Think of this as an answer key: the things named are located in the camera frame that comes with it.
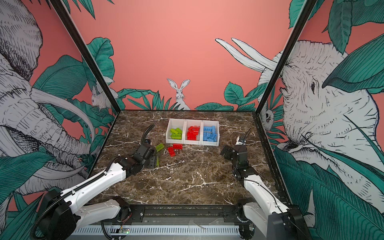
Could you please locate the white three-compartment bin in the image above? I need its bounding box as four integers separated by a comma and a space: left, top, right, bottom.
166, 119, 220, 147

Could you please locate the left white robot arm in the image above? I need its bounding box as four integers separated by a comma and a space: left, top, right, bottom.
30, 141, 157, 240

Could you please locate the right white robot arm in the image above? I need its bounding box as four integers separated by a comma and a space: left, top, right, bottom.
221, 143, 312, 240

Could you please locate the red brick by arch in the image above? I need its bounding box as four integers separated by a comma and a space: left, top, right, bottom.
168, 147, 176, 157

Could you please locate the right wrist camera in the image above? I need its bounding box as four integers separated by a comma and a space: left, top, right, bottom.
236, 137, 247, 145

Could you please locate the left camera black cable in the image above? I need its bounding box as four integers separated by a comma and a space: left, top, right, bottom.
140, 124, 156, 145

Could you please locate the black mounting rail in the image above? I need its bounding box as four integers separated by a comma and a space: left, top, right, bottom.
59, 203, 304, 226

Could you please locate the white slotted cable duct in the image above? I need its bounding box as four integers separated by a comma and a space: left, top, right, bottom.
71, 224, 241, 236

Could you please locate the left black frame post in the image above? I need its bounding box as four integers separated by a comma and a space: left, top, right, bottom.
50, 0, 121, 114

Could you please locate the black frame post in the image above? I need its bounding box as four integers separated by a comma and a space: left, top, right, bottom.
256, 0, 317, 115
50, 0, 121, 114

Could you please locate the right black frame post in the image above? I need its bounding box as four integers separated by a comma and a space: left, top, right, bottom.
256, 0, 317, 115

